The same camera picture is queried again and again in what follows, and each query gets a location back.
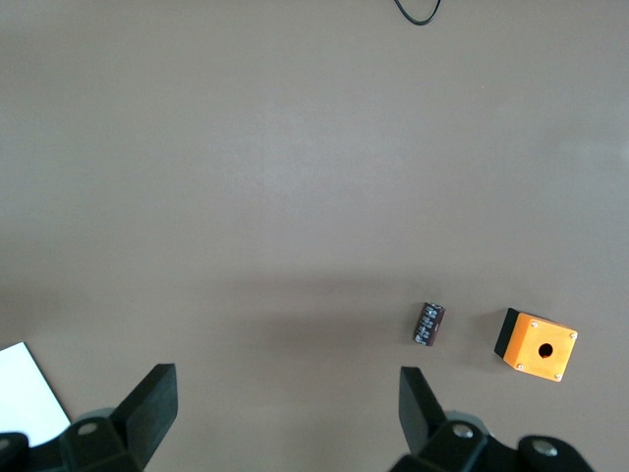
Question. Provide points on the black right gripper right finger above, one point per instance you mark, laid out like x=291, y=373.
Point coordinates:
x=422, y=423

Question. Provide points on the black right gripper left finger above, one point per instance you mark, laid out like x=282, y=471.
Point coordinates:
x=147, y=413

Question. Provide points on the white drawer cabinet shell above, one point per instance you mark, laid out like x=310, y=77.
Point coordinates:
x=29, y=393

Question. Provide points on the small black connector block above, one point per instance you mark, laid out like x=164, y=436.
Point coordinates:
x=428, y=324

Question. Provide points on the orange button enclosure box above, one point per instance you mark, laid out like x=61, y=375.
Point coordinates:
x=526, y=344

